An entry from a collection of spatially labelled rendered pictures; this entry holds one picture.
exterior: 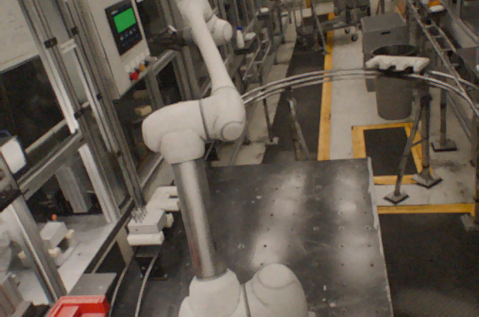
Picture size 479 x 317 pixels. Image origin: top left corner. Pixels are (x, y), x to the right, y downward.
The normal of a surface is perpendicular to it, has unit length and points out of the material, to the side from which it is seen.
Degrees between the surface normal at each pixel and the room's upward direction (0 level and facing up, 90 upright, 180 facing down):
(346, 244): 0
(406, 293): 0
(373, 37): 91
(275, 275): 6
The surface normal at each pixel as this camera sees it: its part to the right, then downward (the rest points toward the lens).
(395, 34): -0.16, 0.48
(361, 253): -0.18, -0.88
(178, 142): 0.00, 0.14
